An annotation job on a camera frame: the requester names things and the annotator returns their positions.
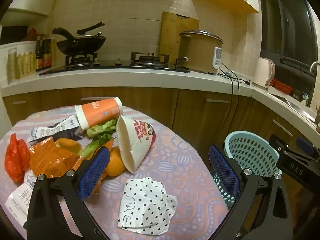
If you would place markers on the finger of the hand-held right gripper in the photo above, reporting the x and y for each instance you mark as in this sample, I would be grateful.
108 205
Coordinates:
276 142
306 146

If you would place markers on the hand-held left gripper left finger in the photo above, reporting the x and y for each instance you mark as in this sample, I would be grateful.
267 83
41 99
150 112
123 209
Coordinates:
93 172

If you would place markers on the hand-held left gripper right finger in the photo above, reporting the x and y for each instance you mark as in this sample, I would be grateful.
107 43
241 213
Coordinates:
223 172

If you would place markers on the rounded orange peel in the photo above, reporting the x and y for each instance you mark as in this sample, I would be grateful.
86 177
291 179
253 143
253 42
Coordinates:
115 163

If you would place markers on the light blue plastic basket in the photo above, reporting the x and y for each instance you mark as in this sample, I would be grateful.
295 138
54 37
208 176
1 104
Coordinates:
252 152

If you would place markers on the long orange peel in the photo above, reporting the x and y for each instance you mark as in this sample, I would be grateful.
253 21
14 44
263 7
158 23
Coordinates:
67 146

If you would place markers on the orange foil snack wrapper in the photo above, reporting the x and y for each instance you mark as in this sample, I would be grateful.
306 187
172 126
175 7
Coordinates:
50 160

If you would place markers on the white paper noodle bowl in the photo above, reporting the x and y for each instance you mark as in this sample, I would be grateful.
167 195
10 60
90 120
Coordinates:
132 142

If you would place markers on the heart-patterned paper napkin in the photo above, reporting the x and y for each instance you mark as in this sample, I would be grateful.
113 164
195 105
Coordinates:
146 205

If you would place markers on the red plastic bag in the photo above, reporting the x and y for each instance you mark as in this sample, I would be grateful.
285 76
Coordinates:
16 157

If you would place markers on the white printed paper leaflet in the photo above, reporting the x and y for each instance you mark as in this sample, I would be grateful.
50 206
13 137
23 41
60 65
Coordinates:
18 200

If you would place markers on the green leafy vegetable scrap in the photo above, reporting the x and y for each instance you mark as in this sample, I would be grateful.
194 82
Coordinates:
100 132

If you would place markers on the steel sink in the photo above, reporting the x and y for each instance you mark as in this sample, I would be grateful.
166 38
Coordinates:
292 103

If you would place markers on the red plastic tray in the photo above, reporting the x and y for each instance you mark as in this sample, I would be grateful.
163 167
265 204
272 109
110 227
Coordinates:
282 86

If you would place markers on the blue and white milk carton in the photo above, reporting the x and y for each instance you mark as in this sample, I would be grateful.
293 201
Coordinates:
56 130

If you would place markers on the orange and white paper cup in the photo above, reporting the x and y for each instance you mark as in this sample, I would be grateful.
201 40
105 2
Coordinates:
98 112

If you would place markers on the wooden base cabinets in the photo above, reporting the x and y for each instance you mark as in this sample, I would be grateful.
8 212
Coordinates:
200 110

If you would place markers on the cream electric kettle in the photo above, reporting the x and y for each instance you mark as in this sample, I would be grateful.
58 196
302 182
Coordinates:
262 72

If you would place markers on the metal faucet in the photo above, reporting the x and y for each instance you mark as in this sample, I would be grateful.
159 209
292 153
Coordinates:
314 66

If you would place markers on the white kitchen countertop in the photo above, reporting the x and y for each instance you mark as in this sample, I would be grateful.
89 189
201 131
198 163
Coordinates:
137 80

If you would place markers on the white power meter plug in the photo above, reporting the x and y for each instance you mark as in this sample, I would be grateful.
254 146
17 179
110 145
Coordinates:
217 57

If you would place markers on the black gas stove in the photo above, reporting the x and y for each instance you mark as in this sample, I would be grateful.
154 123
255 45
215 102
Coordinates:
120 67

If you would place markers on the dark window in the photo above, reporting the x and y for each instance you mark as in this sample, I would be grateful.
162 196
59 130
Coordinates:
287 30

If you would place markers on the brown rice cooker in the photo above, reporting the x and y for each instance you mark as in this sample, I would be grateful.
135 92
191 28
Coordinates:
197 52

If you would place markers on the yellow cardboard box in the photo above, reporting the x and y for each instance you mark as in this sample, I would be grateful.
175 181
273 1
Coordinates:
26 65

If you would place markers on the black wok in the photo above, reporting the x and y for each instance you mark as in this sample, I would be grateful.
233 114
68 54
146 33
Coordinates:
80 46

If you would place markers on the white box with glass print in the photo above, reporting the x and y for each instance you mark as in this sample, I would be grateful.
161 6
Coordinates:
12 65

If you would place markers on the wooden cutting board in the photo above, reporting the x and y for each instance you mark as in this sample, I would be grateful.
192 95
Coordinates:
172 37

